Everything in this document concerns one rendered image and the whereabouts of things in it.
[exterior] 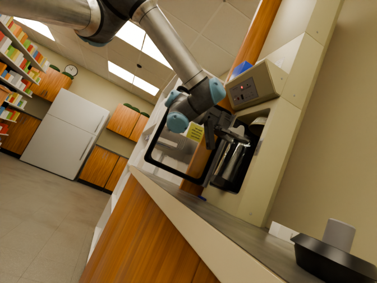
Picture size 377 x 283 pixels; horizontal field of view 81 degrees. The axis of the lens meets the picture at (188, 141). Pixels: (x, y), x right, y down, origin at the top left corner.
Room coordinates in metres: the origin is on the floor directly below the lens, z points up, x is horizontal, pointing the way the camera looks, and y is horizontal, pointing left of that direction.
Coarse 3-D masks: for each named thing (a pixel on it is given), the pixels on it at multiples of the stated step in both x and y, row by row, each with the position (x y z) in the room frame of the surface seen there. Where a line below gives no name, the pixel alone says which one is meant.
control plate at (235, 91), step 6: (252, 78) 0.82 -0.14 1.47; (240, 84) 0.91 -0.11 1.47; (252, 84) 0.84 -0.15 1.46; (234, 90) 0.97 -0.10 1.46; (240, 90) 0.93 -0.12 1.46; (246, 90) 0.89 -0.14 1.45; (252, 90) 0.86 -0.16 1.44; (234, 96) 0.99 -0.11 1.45; (240, 96) 0.95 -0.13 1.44; (246, 96) 0.91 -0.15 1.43; (252, 96) 0.87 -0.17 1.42; (258, 96) 0.84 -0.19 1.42; (234, 102) 1.01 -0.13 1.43; (240, 102) 0.97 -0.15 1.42
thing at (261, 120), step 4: (260, 116) 0.89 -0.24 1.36; (264, 116) 0.87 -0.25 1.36; (256, 120) 0.89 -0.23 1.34; (260, 120) 0.87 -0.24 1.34; (264, 120) 0.86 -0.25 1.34; (252, 124) 0.89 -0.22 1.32; (256, 124) 0.87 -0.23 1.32; (260, 124) 0.86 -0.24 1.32; (264, 124) 0.85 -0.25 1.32; (252, 128) 0.97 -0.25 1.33; (256, 128) 0.98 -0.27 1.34; (260, 128) 0.98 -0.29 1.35; (252, 132) 0.99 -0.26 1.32; (256, 132) 0.99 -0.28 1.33; (260, 132) 0.99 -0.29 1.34
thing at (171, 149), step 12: (192, 132) 1.02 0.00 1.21; (156, 144) 1.00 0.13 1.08; (168, 144) 1.01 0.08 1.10; (180, 144) 1.02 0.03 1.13; (192, 144) 1.03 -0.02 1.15; (204, 144) 1.04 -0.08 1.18; (156, 156) 1.00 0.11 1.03; (168, 156) 1.01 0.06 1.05; (180, 156) 1.02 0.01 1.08; (192, 156) 1.03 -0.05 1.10; (204, 156) 1.04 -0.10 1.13; (180, 168) 1.02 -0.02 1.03; (192, 168) 1.03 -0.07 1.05
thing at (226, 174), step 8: (232, 144) 0.86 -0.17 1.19; (240, 144) 0.85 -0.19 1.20; (248, 144) 0.85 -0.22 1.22; (224, 152) 0.89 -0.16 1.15; (232, 152) 0.85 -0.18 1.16; (240, 152) 0.85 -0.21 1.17; (248, 152) 0.87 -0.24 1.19; (224, 160) 0.86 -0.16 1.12; (232, 160) 0.85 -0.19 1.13; (240, 160) 0.85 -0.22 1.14; (224, 168) 0.85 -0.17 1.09; (232, 168) 0.85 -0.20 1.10; (240, 168) 0.86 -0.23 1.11; (224, 176) 0.85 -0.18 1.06; (232, 176) 0.85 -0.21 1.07
